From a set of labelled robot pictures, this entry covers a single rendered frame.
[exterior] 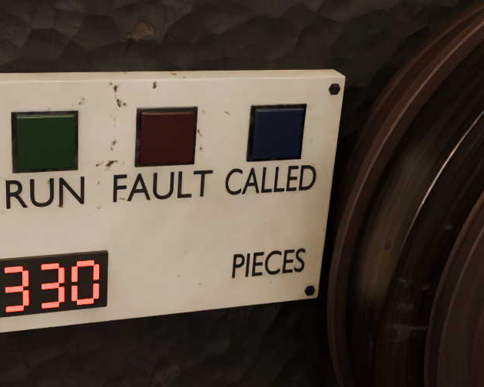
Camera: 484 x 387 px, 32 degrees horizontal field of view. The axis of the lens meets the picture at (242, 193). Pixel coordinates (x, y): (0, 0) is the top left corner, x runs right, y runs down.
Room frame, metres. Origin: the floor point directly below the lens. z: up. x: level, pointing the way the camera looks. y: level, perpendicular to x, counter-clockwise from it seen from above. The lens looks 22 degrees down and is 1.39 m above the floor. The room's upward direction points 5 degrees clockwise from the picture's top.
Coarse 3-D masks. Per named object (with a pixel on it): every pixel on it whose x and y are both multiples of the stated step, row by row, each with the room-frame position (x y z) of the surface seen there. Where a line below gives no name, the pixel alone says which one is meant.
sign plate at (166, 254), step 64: (0, 128) 0.51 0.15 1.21; (128, 128) 0.54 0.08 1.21; (320, 128) 0.59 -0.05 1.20; (0, 192) 0.51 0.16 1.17; (64, 192) 0.52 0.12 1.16; (128, 192) 0.54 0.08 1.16; (192, 192) 0.56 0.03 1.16; (256, 192) 0.57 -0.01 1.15; (320, 192) 0.59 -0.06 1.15; (0, 256) 0.51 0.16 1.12; (64, 256) 0.52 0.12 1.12; (128, 256) 0.54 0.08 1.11; (192, 256) 0.56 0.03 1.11; (256, 256) 0.57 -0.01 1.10; (320, 256) 0.59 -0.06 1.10; (0, 320) 0.51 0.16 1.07; (64, 320) 0.52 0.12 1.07
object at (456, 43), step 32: (448, 32) 0.64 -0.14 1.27; (480, 32) 0.55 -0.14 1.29; (416, 64) 0.62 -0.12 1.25; (448, 64) 0.54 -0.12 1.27; (384, 96) 0.62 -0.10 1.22; (416, 96) 0.54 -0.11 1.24; (384, 128) 0.54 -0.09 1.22; (352, 160) 0.61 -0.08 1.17; (384, 160) 0.53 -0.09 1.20; (352, 192) 0.53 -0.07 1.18; (352, 224) 0.53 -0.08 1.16; (352, 256) 0.53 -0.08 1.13; (352, 384) 0.53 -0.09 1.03
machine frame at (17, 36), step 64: (0, 0) 0.53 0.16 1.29; (64, 0) 0.54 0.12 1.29; (128, 0) 0.56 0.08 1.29; (192, 0) 0.57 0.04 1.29; (256, 0) 0.59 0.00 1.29; (320, 0) 0.61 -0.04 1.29; (384, 0) 0.63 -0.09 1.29; (448, 0) 0.64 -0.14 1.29; (0, 64) 0.53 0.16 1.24; (64, 64) 0.54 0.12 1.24; (128, 64) 0.56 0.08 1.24; (192, 64) 0.57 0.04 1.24; (256, 64) 0.59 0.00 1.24; (320, 64) 0.61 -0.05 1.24; (384, 64) 0.63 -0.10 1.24; (128, 320) 0.56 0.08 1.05; (192, 320) 0.58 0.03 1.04; (256, 320) 0.60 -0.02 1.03; (320, 320) 0.62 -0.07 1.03; (0, 384) 0.53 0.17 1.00; (64, 384) 0.54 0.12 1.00; (128, 384) 0.56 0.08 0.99; (192, 384) 0.58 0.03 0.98; (256, 384) 0.60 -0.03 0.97; (320, 384) 0.62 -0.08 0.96
